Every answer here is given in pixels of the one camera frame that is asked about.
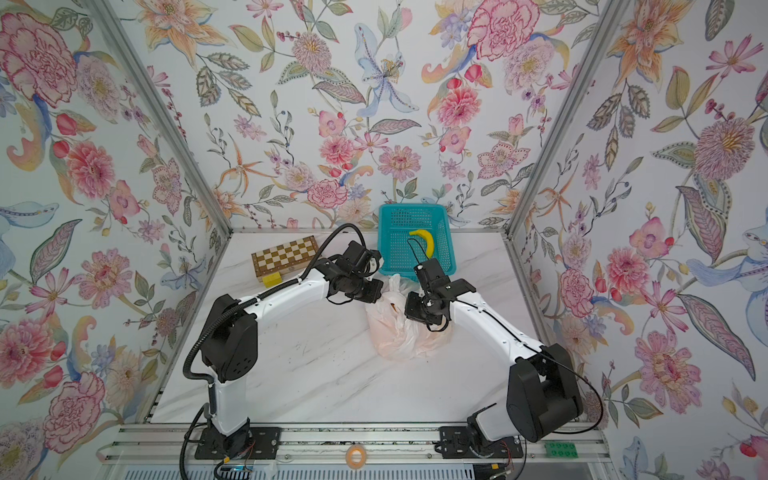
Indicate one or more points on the teal plastic basket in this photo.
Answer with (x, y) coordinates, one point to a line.
(401, 252)

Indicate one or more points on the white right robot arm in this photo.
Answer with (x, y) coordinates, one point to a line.
(542, 388)

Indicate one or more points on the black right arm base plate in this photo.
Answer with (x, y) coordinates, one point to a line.
(465, 441)

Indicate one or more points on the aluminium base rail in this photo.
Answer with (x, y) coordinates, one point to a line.
(297, 444)

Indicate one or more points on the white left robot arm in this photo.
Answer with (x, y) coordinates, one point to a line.
(227, 348)

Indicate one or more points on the aluminium corner post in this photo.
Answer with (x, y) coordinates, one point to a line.
(607, 25)
(116, 37)

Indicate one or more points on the aluminium corner post left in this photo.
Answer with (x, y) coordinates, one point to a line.
(116, 37)

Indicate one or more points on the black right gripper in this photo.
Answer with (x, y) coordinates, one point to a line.
(411, 312)

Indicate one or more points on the green toy brick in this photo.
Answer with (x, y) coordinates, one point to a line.
(561, 450)

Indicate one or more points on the translucent white plastic bag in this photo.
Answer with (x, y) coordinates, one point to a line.
(394, 337)

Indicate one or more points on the aluminium corner post right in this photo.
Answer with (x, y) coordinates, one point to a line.
(607, 25)

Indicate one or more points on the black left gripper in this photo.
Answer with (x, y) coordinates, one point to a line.
(372, 297)

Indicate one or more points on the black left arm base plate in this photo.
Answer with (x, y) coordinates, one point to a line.
(247, 442)

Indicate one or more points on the wooden chess board box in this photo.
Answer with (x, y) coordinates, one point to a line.
(284, 258)

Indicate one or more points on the yellow foam block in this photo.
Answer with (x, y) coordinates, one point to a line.
(272, 279)

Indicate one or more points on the yellow banana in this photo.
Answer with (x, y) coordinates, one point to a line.
(428, 240)

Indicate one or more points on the beige tape roll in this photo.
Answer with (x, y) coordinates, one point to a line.
(356, 457)

